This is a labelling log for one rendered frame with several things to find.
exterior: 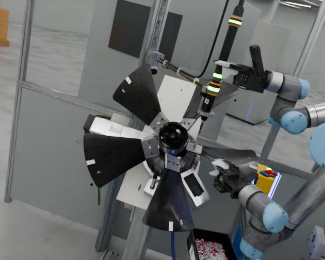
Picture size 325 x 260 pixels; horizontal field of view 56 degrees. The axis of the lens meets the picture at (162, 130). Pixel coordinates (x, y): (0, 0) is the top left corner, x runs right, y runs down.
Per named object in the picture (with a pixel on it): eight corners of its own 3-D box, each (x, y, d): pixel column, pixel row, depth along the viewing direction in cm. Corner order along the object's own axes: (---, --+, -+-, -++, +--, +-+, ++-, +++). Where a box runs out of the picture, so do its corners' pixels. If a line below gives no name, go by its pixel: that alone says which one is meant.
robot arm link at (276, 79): (285, 75, 111) (277, 71, 119) (273, 71, 111) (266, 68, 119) (277, 94, 114) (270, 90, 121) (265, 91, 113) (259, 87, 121)
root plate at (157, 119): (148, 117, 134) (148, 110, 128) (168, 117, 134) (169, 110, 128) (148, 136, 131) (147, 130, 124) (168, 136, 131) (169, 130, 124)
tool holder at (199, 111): (191, 108, 124) (198, 84, 120) (206, 110, 127) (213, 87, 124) (201, 116, 116) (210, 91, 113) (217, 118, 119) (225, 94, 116)
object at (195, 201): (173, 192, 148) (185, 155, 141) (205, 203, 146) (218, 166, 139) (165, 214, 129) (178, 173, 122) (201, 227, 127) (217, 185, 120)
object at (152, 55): (143, 62, 174) (147, 47, 171) (155, 64, 177) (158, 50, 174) (149, 66, 165) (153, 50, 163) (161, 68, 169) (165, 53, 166)
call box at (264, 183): (245, 178, 164) (253, 161, 161) (264, 184, 163) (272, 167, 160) (247, 192, 149) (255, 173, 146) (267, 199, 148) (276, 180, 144)
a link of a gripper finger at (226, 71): (212, 76, 111) (236, 82, 113) (217, 60, 109) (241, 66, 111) (210, 75, 114) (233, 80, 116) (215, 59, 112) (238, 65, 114)
